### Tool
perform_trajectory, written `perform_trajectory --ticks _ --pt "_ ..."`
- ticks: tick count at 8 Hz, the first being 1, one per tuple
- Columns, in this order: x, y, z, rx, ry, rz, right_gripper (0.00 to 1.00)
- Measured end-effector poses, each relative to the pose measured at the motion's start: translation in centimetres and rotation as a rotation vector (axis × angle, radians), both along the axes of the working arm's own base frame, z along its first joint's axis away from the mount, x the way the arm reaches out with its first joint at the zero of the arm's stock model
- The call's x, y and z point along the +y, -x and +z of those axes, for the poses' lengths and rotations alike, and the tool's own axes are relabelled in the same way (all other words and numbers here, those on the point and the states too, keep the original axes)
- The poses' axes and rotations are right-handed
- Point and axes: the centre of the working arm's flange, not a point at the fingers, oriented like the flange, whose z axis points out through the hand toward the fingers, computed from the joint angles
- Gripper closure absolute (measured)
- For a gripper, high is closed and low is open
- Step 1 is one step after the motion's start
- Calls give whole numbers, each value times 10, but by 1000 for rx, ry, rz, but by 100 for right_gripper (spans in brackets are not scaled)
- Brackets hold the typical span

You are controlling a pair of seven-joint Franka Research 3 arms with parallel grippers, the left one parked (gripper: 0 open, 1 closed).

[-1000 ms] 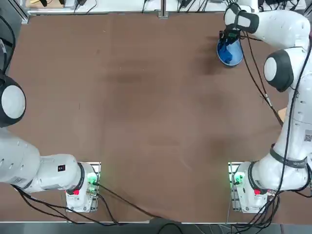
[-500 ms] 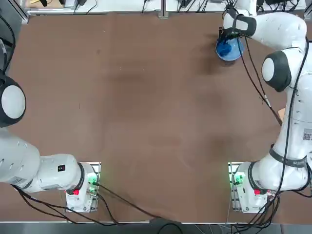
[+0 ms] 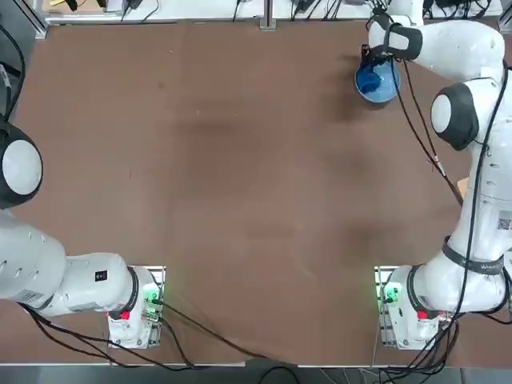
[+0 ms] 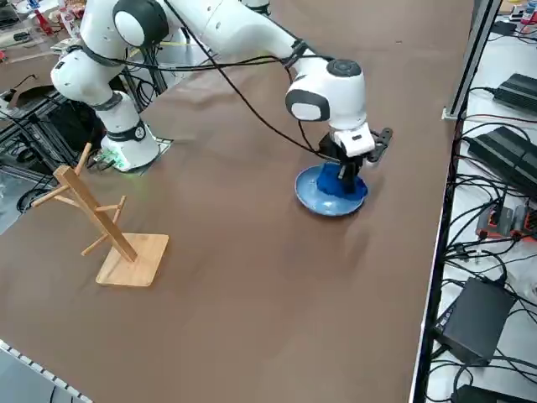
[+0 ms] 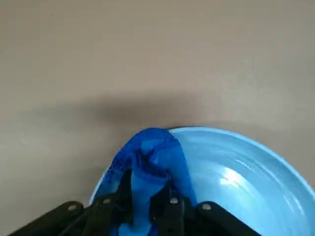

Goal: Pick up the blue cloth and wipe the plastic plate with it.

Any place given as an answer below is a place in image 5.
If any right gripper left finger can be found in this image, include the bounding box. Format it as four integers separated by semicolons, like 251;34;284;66
7;169;135;236

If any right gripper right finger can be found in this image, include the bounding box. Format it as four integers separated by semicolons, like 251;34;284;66
149;177;262;236

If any blue cloth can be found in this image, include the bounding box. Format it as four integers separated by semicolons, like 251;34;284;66
108;127;199;236

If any blue plastic plate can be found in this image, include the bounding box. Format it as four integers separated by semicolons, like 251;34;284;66
90;126;315;236

